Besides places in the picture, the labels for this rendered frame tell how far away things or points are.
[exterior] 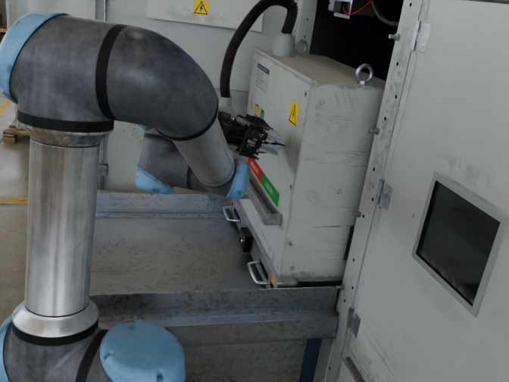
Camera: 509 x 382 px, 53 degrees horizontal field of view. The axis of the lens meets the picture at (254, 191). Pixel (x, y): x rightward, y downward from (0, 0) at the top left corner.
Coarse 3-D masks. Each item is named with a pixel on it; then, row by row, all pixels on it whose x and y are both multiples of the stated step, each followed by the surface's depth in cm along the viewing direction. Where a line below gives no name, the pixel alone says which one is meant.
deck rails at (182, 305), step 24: (96, 216) 156; (120, 216) 158; (144, 216) 160; (168, 216) 162; (192, 216) 164; (216, 216) 166; (288, 288) 119; (312, 288) 121; (120, 312) 110; (144, 312) 112; (168, 312) 113; (192, 312) 115; (216, 312) 117; (240, 312) 118; (264, 312) 120; (288, 312) 121; (312, 312) 123
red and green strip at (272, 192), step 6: (252, 162) 146; (252, 168) 146; (258, 168) 140; (258, 174) 140; (264, 174) 135; (264, 180) 134; (264, 186) 134; (270, 186) 129; (270, 192) 129; (276, 192) 124; (276, 198) 124; (276, 204) 124
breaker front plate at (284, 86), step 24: (288, 72) 118; (264, 96) 136; (288, 96) 118; (264, 120) 136; (288, 120) 118; (288, 144) 117; (264, 168) 135; (288, 168) 117; (264, 192) 134; (288, 192) 116; (288, 216) 116; (264, 240) 133
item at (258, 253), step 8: (240, 208) 156; (240, 216) 154; (240, 224) 154; (248, 224) 146; (256, 240) 137; (256, 248) 137; (256, 256) 136; (264, 256) 130; (256, 264) 136; (264, 264) 129; (272, 264) 127; (264, 272) 129; (272, 272) 123; (264, 280) 129; (280, 280) 120; (288, 280) 120
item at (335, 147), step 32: (288, 64) 121; (320, 64) 132; (320, 96) 106; (352, 96) 108; (320, 128) 109; (352, 128) 111; (320, 160) 112; (352, 160) 114; (320, 192) 115; (352, 192) 117; (288, 224) 116; (320, 224) 118; (352, 224) 120; (288, 256) 120; (320, 256) 122
